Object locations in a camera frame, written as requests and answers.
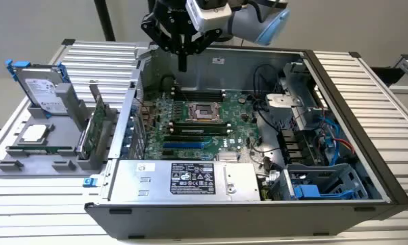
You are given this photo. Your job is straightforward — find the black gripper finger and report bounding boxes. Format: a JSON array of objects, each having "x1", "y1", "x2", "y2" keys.
[
  {"x1": 183, "y1": 28, "x2": 224, "y2": 71},
  {"x1": 141, "y1": 14, "x2": 184, "y2": 71}
]

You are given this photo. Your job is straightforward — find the green graphics card black shroud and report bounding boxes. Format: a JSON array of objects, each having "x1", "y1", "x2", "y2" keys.
[{"x1": 76, "y1": 79, "x2": 112, "y2": 160}]

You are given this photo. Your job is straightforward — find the CPU socket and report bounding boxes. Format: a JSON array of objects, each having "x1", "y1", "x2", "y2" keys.
[{"x1": 187, "y1": 101, "x2": 219, "y2": 121}]

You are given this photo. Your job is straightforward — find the grey metal drive bay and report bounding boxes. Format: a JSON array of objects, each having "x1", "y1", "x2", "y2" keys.
[{"x1": 264, "y1": 62, "x2": 329, "y2": 131}]

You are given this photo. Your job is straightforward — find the green motherboard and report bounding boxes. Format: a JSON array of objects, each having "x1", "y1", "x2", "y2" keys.
[{"x1": 143, "y1": 89, "x2": 261, "y2": 161}]

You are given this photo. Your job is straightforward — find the RAM stick with white label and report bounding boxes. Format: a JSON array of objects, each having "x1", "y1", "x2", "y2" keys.
[{"x1": 172, "y1": 125, "x2": 231, "y2": 135}]

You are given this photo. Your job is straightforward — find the long black expansion slot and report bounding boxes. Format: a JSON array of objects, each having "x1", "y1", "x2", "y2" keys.
[{"x1": 163, "y1": 135, "x2": 205, "y2": 143}]

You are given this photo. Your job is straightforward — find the hard disk in blue carrier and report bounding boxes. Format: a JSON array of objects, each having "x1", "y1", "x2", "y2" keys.
[{"x1": 5, "y1": 59, "x2": 72, "y2": 119}]

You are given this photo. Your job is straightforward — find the blue expansion slot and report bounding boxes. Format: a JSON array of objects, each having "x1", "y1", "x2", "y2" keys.
[{"x1": 161, "y1": 142, "x2": 205, "y2": 151}]

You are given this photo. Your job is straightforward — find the silver finned heatsink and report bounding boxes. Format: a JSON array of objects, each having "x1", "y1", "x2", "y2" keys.
[{"x1": 219, "y1": 151, "x2": 241, "y2": 162}]

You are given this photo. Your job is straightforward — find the grey parts rack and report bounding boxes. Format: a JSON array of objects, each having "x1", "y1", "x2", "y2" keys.
[{"x1": 0, "y1": 84, "x2": 120, "y2": 177}]

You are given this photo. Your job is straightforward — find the silver CPU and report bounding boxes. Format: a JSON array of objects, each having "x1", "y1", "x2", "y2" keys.
[{"x1": 21, "y1": 124, "x2": 51, "y2": 142}]

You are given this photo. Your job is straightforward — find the green RAM stick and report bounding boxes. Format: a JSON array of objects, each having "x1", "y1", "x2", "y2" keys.
[{"x1": 6, "y1": 145, "x2": 76, "y2": 155}]

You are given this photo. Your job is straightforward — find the grey power supply unit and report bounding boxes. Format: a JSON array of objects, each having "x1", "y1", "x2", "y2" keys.
[{"x1": 108, "y1": 160, "x2": 261, "y2": 202}]

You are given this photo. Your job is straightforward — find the grey drive cage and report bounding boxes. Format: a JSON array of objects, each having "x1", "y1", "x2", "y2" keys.
[{"x1": 269, "y1": 163, "x2": 369, "y2": 201}]

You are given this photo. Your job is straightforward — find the blue drive carrier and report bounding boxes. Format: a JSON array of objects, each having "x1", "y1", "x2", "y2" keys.
[{"x1": 293, "y1": 184, "x2": 321, "y2": 200}]

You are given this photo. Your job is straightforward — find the open black PC case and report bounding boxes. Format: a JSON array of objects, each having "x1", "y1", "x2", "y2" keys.
[{"x1": 84, "y1": 42, "x2": 408, "y2": 240}]

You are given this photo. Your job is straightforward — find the black stand post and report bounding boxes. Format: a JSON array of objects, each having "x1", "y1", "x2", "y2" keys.
[{"x1": 95, "y1": 0, "x2": 116, "y2": 41}]

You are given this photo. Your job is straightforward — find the thick black looped cable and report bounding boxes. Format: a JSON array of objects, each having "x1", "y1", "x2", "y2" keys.
[{"x1": 160, "y1": 75, "x2": 176, "y2": 90}]

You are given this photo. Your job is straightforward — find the thin black wire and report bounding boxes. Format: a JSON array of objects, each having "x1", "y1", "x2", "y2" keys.
[{"x1": 253, "y1": 63, "x2": 281, "y2": 113}]

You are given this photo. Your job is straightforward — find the blue data wire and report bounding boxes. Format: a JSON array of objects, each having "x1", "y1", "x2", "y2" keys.
[{"x1": 315, "y1": 114, "x2": 343, "y2": 156}]

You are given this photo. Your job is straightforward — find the red wire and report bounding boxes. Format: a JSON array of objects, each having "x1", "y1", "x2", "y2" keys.
[{"x1": 337, "y1": 137, "x2": 356, "y2": 155}]

